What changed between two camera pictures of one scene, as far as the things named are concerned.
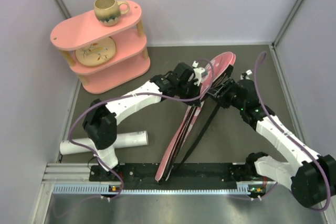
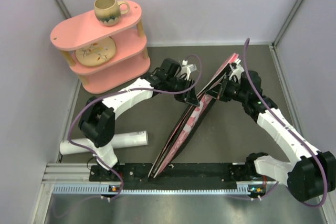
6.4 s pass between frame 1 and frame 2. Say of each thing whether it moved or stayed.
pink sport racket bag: moved
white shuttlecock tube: stayed
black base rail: stayed
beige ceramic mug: stayed
